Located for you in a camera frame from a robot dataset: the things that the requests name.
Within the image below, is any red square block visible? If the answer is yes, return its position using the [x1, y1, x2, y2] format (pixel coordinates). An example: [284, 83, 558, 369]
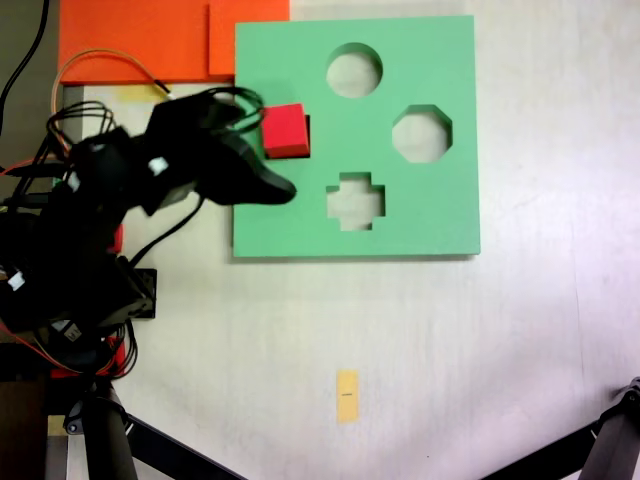
[260, 103, 312, 161]

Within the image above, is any orange flat block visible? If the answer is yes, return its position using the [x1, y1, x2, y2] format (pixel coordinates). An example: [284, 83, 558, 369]
[58, 0, 291, 85]

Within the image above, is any green shape sorting board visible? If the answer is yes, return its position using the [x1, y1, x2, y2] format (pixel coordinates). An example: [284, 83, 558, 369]
[232, 14, 482, 261]

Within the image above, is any yellow tape strip with dash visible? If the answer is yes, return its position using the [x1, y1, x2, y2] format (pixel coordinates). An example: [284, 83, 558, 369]
[336, 369, 361, 425]

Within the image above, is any black tripod brace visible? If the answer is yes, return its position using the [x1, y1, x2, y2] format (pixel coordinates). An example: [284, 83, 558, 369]
[479, 422, 601, 480]
[124, 413, 249, 480]

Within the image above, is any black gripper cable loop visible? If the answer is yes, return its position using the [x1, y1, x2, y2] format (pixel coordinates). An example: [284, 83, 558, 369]
[209, 86, 267, 134]

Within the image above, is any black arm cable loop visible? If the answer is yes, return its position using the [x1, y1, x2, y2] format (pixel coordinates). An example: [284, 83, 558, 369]
[47, 101, 117, 166]

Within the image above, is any orange wire pair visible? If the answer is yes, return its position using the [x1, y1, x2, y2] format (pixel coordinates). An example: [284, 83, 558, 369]
[49, 47, 171, 157]

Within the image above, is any thin red wire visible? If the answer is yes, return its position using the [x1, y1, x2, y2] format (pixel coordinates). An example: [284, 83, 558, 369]
[0, 160, 39, 176]

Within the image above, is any thick black cable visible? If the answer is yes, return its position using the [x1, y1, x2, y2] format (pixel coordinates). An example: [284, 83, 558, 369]
[0, 0, 51, 137]

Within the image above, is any black base cable loop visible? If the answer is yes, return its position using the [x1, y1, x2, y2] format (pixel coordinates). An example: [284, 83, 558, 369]
[119, 319, 140, 377]

